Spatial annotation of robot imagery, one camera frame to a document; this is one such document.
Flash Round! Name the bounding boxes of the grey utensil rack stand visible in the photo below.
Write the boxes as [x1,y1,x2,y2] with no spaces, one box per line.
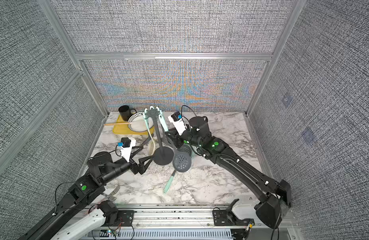
[142,106,174,166]

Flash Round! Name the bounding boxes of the grey skimmer back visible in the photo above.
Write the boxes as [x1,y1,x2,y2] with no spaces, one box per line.
[165,127,191,173]

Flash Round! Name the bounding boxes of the cream skimmer mint handle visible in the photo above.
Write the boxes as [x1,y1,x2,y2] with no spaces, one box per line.
[163,170,176,194]

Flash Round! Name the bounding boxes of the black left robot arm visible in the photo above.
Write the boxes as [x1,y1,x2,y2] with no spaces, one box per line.
[20,152,154,240]

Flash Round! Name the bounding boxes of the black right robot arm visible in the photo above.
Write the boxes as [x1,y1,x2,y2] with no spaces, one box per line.
[165,112,291,230]

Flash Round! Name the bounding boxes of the white bowl black rim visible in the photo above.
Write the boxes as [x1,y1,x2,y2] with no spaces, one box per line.
[128,112,153,133]

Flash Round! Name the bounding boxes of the metal fork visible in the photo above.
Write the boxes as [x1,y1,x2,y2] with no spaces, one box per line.
[101,186,120,203]

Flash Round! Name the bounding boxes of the yellow tray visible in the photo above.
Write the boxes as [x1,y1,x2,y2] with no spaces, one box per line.
[112,125,148,135]

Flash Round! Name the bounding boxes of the black mug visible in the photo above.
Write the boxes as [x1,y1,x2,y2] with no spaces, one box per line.
[118,105,137,122]

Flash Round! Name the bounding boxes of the wooden handled white spatula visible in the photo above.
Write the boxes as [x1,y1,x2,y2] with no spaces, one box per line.
[103,122,131,126]

